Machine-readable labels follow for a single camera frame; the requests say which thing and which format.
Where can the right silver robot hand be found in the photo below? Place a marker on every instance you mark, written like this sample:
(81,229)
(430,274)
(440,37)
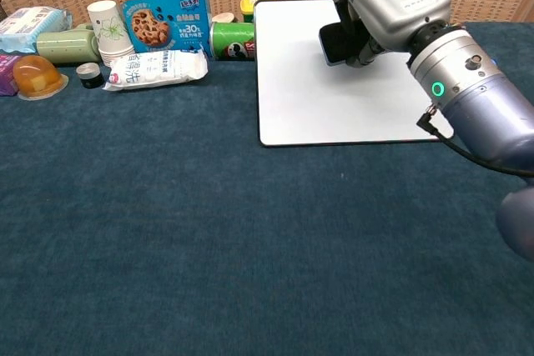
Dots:
(396,1)

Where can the black blue whiteboard eraser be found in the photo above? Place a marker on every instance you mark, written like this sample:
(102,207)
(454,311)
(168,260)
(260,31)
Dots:
(339,45)

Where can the green Pringles can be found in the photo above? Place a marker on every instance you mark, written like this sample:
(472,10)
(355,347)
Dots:
(231,41)

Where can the blue cookie box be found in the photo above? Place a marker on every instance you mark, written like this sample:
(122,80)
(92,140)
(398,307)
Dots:
(167,14)

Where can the white detergent refill bag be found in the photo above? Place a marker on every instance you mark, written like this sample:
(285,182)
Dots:
(158,70)

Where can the stack of white paper cups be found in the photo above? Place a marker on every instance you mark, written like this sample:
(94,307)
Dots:
(110,31)

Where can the blue table cloth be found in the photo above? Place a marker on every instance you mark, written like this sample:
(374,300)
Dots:
(208,227)

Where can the small black jar silver lid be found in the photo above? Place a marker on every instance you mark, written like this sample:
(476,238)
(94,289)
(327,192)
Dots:
(89,75)

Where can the light green thermos bottle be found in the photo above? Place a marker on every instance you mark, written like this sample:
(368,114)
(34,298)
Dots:
(67,45)

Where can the white wet wipes pack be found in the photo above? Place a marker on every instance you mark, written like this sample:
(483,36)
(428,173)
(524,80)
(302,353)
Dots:
(29,26)

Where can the orange jelly pudding cup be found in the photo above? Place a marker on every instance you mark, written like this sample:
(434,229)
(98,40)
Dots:
(35,76)

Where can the purple packet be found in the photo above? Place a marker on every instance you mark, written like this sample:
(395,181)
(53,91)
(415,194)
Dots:
(6,74)

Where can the white whiteboard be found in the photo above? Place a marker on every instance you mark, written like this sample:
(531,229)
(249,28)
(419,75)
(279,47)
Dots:
(300,93)

